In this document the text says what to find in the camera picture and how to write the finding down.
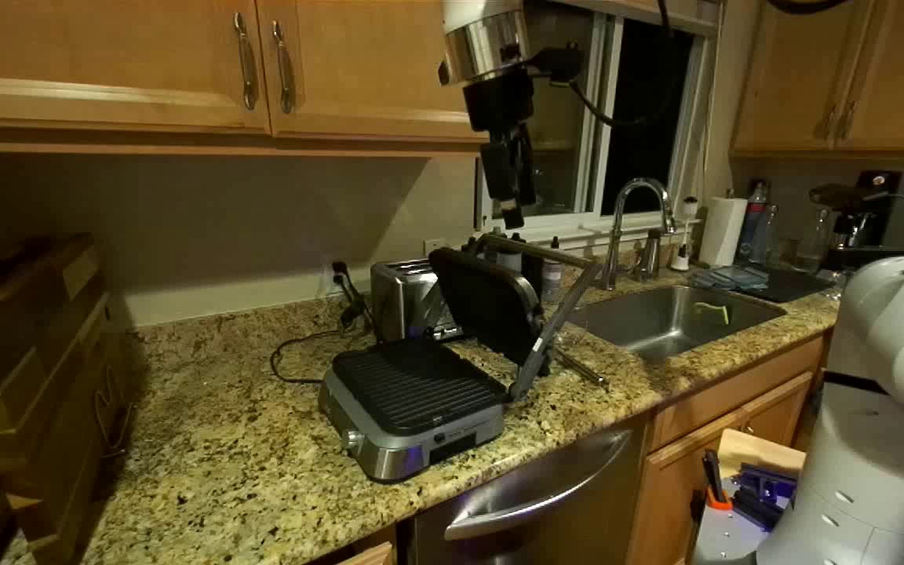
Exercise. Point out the blue spray bottle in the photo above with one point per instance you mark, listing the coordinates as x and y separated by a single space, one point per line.
759 220

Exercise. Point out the chrome kitchen faucet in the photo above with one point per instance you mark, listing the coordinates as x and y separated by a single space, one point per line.
628 225

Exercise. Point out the wooden drawer cabinet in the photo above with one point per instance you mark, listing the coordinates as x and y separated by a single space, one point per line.
373 554

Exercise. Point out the stainless steel dishwasher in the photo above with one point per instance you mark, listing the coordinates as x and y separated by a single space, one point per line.
549 502

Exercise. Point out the white paper towel roll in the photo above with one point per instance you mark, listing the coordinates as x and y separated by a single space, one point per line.
724 229

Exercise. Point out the black coffee machine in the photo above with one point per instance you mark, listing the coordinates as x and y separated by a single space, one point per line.
858 220

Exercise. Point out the stainless grill sandwich maker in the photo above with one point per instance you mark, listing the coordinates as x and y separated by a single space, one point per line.
422 394

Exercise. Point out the wooden upper corner cabinet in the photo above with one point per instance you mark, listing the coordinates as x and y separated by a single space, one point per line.
849 74

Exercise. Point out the white wall outlet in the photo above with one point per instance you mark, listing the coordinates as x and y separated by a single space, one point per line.
334 276

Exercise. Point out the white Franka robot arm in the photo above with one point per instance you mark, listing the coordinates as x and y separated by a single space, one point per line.
881 418

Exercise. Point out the white framed kitchen window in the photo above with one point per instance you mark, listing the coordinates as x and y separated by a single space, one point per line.
628 106

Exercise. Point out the small wooden box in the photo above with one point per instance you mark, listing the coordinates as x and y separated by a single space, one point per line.
760 452

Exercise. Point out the dark wooden box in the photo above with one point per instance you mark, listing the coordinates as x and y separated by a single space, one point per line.
40 387

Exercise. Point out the wrist mounted camera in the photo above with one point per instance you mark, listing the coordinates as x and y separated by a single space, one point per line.
558 65

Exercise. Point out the wooden upper cabinet double door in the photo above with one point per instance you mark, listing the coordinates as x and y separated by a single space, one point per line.
141 65

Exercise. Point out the stainless steel sink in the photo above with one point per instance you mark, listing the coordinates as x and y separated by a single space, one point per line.
673 319

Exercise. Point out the white soap bottle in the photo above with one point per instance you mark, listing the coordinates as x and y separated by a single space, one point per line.
686 236

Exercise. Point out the blue plastic item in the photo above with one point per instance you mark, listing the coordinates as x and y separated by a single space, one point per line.
766 491

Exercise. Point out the white sport bottle black cap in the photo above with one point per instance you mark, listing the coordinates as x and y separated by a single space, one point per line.
511 256

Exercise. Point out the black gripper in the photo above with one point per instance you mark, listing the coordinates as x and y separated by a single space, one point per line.
503 111

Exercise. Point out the wooden under-sink cabinet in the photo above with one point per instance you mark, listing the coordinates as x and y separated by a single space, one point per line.
730 418

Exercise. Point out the dark dish drying mat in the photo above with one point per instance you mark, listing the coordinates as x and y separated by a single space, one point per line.
760 281

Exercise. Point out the stainless steel toaster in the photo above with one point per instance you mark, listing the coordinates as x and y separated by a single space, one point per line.
400 300

